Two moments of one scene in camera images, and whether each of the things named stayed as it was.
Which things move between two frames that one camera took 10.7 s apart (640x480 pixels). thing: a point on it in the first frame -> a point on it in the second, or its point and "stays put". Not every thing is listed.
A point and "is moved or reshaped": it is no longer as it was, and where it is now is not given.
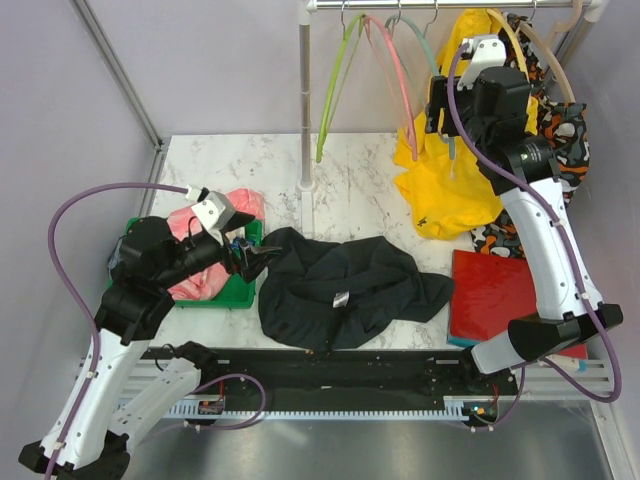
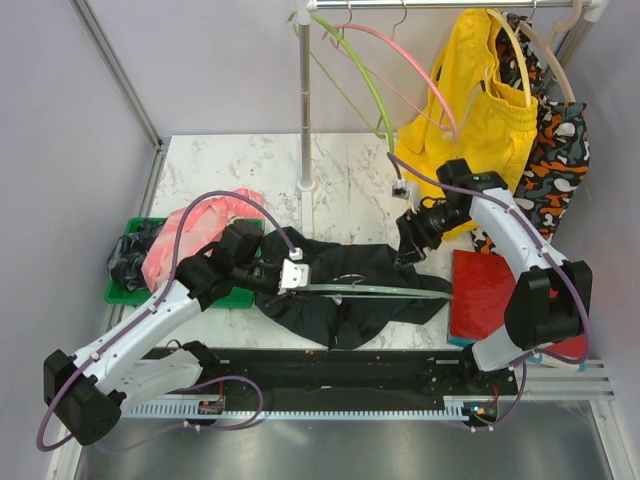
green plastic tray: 240,292 stays put
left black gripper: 252,255 -> 273,292
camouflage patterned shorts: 566,127 stays put
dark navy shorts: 327,295 is moved or reshaped
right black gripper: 439,95 -> 413,238
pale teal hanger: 450,140 -> 351,283
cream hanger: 514,38 stays put
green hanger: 339,85 -> 386,135
